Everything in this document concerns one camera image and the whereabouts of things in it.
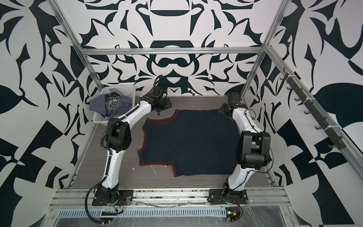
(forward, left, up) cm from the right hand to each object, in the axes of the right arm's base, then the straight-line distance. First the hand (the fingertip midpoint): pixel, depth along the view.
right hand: (224, 109), depth 94 cm
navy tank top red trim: (-15, +19, -17) cm, 30 cm away
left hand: (+8, +36, -1) cm, 37 cm away
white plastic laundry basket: (+25, +70, -6) cm, 75 cm away
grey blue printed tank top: (+9, +79, -4) cm, 80 cm away
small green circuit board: (-55, +4, -16) cm, 58 cm away
